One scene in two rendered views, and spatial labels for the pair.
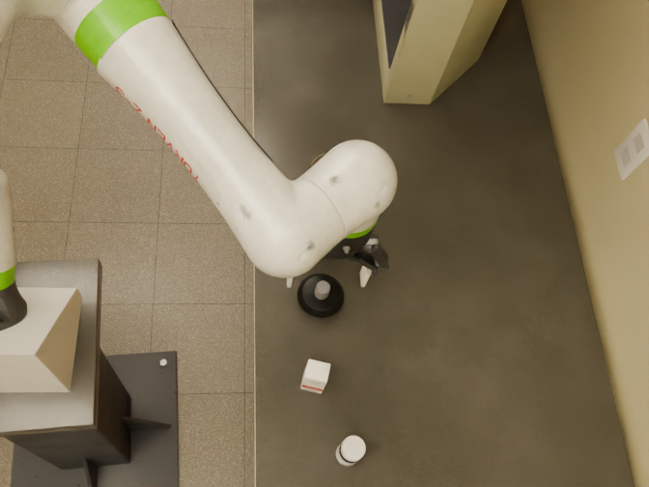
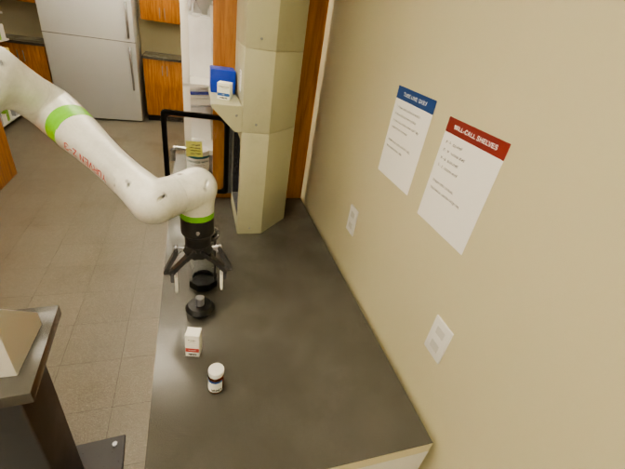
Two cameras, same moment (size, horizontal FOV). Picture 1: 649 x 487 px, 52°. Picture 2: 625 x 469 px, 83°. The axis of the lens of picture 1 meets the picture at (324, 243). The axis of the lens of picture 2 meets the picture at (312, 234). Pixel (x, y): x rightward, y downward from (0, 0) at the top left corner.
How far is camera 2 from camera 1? 0.59 m
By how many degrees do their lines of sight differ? 33
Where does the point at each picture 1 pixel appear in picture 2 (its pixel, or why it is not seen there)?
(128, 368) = (87, 452)
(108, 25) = (62, 114)
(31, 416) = not seen: outside the picture
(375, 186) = (202, 178)
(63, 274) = not seen: hidden behind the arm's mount
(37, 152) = not seen: hidden behind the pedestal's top
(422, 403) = (264, 355)
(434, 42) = (253, 194)
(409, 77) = (246, 216)
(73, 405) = (18, 382)
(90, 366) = (37, 359)
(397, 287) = (246, 302)
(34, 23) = (59, 269)
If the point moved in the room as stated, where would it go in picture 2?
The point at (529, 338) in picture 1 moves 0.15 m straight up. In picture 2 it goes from (325, 317) to (332, 285)
